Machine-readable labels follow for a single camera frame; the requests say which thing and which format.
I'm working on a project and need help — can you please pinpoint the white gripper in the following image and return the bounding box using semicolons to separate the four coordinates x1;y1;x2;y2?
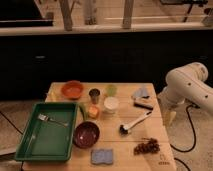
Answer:
160;97;177;126

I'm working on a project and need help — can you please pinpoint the dark grape bunch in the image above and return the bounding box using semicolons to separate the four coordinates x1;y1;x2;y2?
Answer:
133;138;160;155

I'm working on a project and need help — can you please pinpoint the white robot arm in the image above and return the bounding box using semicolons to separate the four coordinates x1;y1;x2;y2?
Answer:
157;62;213;126

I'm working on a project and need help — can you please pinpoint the white paper cup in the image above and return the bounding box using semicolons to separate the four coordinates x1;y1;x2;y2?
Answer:
104;97;119;113

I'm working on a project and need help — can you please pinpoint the green plastic cup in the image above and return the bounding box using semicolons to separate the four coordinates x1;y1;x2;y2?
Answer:
106;84;117;97

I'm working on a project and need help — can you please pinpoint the black rectangular eraser block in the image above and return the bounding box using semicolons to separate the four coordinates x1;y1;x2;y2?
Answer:
133;102;154;110

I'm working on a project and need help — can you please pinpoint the grey blue cloth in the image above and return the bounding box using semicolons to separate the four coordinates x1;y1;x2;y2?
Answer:
132;87;149;99

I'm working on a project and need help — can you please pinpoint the orange fruit toy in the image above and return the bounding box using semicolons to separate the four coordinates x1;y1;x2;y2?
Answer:
88;106;99;119

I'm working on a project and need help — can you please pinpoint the blue sponge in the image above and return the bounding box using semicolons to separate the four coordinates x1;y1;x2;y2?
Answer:
91;149;114;165

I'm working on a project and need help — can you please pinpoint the maroon bowl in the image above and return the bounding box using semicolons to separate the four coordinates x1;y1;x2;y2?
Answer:
73;121;100;149

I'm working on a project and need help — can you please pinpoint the orange bowl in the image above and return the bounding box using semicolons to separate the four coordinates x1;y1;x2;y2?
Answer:
61;80;84;99

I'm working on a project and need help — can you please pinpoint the green plastic tray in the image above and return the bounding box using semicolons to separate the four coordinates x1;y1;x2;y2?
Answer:
15;102;78;161

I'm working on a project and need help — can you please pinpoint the metal fork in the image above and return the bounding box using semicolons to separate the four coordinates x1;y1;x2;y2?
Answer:
38;114;68;127

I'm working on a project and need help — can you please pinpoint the black cable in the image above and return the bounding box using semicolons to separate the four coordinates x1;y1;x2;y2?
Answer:
169;104;198;171

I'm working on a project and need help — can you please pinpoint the white handled dish brush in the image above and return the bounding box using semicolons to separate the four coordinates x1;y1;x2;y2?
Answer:
119;112;151;135

